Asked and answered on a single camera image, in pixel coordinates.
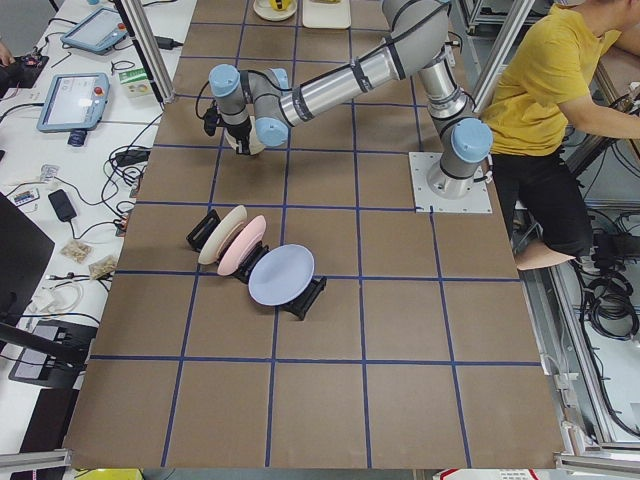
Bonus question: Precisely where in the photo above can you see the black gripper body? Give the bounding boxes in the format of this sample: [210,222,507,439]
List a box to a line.
[226,122,251,155]

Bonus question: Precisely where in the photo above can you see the white ceramic bowl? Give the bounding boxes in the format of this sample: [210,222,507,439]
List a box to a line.
[225,115,266,156]

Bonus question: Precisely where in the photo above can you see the yellow lemon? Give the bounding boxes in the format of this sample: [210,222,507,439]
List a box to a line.
[269,0,291,12]

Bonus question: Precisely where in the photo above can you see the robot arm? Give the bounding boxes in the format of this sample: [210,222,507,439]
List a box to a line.
[202,1,493,181]

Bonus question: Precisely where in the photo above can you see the cream plate in rack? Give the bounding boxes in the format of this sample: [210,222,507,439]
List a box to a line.
[198,205,247,265]

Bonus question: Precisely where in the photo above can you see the pink plate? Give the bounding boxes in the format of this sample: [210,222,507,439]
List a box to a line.
[217,215,266,276]

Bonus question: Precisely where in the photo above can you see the green white carton box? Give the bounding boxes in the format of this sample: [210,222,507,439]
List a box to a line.
[118,68,153,98]

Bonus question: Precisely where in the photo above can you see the round cream plate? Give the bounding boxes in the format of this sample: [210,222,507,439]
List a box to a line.
[253,0,297,22]

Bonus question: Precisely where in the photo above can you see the rectangular cream tray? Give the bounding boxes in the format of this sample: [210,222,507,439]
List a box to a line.
[302,0,351,29]

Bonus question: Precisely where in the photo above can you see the blue plate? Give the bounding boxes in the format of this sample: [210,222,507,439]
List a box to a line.
[248,244,315,306]

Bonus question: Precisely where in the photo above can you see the teach pendant near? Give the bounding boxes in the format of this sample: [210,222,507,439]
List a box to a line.
[37,72,110,133]

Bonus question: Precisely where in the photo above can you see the teach pendant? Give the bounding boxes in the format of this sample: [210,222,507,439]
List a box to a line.
[61,8,127,55]
[37,72,110,133]

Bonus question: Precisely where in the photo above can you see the teach pendant far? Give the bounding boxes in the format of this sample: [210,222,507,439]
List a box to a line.
[61,8,127,55]

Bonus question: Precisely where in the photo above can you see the black dish rack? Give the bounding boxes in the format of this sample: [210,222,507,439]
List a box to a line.
[186,210,327,320]

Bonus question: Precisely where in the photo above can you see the black power adapter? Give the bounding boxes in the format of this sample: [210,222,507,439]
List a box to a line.
[48,189,77,222]

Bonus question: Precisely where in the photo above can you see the black monitor stand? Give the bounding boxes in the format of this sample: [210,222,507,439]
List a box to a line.
[1,197,97,389]

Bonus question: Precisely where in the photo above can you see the person in yellow shirt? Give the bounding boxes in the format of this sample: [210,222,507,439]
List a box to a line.
[481,0,639,271]

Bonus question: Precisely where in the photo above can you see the aluminium frame post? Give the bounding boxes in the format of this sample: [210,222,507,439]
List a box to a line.
[114,0,175,104]

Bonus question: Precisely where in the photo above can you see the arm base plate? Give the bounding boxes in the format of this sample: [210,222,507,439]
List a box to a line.
[408,152,493,214]

